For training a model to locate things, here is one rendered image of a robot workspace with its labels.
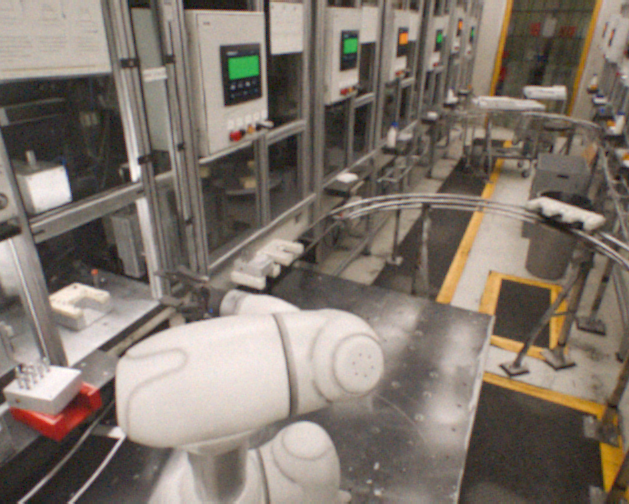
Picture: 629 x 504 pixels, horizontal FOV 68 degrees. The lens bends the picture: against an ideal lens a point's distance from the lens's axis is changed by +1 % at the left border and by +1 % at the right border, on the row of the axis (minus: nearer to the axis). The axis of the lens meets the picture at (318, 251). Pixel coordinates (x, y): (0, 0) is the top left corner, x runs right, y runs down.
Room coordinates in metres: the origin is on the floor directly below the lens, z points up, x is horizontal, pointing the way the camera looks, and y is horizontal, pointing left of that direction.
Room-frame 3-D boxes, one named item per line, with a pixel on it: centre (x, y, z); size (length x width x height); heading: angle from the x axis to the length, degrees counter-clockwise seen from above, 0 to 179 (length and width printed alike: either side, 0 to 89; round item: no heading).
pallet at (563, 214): (2.36, -1.34, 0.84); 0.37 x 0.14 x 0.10; 34
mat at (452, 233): (5.23, -1.74, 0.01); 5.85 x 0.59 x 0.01; 156
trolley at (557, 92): (7.00, -3.22, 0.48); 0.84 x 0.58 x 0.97; 164
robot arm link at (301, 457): (0.73, 0.03, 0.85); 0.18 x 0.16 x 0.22; 108
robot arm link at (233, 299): (0.98, 0.21, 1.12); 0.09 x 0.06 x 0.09; 156
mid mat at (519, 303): (2.67, -1.42, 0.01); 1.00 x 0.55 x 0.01; 156
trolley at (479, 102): (6.01, -2.32, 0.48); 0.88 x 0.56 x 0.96; 84
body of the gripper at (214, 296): (1.01, 0.27, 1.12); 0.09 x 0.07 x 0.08; 66
